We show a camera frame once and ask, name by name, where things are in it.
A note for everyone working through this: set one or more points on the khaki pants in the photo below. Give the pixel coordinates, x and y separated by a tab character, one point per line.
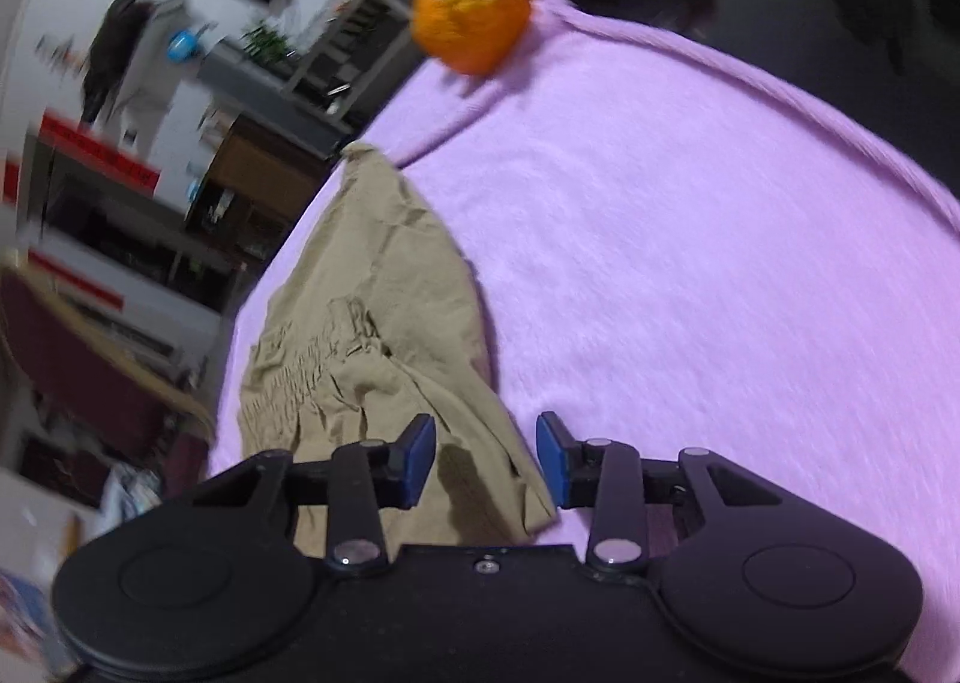
390	308

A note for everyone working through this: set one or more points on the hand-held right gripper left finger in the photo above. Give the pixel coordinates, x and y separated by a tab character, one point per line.
416	462

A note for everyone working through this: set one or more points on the dark hanging garment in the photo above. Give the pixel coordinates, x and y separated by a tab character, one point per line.
112	53

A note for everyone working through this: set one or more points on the wooden cabinet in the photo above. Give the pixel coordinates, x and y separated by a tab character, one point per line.
255	181

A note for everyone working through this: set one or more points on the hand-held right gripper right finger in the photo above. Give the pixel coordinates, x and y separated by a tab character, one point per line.
553	462

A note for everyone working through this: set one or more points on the purple blanket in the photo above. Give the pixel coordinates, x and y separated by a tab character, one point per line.
675	263

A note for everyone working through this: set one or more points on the wooden chair with maroon cushion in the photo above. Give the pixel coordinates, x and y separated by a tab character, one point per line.
82	361

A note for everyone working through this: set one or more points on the orange plush toy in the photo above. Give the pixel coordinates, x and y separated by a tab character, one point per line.
472	16

